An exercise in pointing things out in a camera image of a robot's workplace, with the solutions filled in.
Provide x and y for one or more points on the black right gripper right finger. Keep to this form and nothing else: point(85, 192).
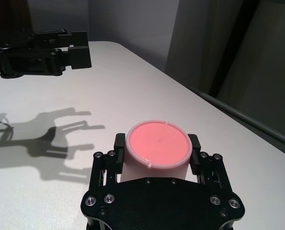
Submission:
point(199, 160)

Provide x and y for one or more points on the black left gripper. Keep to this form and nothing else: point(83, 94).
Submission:
point(10, 48)

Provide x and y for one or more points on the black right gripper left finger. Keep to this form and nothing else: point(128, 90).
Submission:
point(116, 158)

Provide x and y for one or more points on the pink plastic cup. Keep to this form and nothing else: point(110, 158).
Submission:
point(157, 148)

